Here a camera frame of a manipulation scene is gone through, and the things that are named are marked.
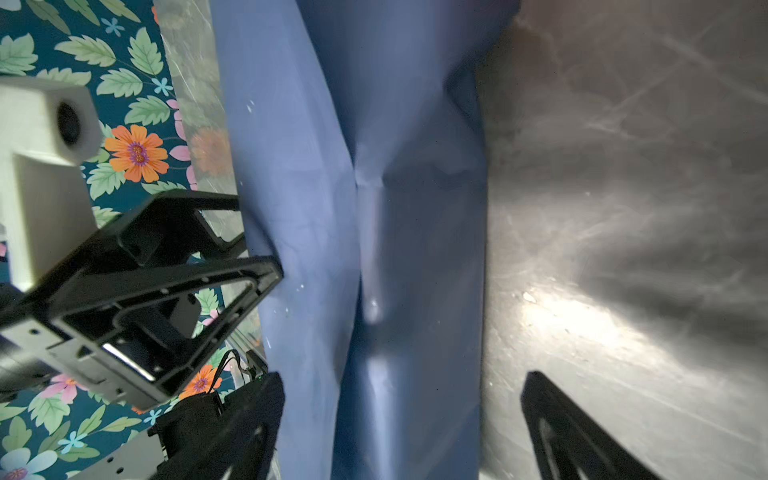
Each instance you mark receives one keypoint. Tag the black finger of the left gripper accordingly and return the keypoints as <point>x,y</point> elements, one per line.
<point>165,232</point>

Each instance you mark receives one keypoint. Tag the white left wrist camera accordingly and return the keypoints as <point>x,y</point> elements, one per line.
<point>48,130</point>

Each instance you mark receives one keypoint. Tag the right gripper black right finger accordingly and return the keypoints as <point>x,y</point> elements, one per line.
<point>567,442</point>

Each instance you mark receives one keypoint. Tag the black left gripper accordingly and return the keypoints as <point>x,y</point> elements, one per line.
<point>12,360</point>

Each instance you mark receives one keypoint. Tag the light blue wrapping paper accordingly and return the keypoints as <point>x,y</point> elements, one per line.
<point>358,150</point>

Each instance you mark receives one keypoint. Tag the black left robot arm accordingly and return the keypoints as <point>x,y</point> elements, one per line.
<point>134,313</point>

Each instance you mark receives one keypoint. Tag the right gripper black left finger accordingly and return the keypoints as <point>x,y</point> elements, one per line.
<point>207,437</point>

